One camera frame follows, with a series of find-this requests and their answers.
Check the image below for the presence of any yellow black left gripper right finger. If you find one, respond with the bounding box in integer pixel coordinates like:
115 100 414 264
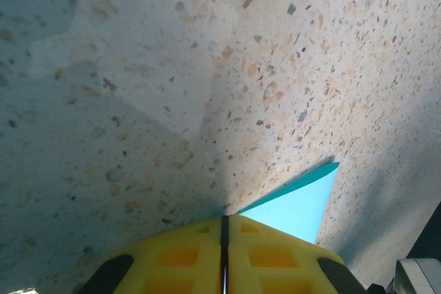
228 214 368 294

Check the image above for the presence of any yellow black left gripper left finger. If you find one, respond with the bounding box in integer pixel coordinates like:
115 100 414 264
74 217 225 294

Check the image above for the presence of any light blue cloth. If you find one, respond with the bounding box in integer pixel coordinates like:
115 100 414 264
236 162 341 245

